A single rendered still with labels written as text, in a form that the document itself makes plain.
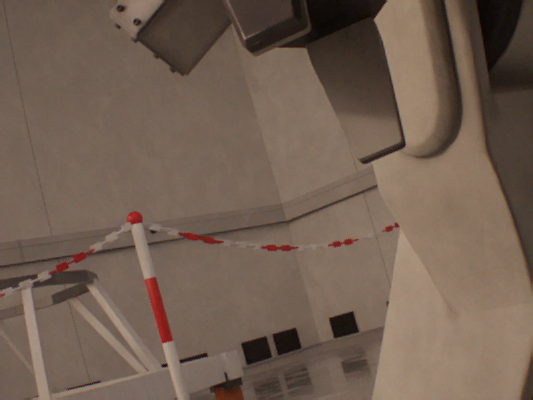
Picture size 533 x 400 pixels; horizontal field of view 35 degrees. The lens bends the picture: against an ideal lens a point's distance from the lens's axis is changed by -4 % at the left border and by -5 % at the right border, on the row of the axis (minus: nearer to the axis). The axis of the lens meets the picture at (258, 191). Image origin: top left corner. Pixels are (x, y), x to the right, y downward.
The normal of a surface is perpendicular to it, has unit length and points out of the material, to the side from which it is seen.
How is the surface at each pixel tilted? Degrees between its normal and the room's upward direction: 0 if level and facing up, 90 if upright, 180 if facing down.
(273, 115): 90
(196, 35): 143
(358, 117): 76
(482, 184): 115
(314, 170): 90
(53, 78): 90
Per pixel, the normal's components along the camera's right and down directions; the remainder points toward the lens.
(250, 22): -0.41, -0.28
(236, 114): 0.66, -0.29
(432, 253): -0.62, 0.53
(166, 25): 0.65, 0.58
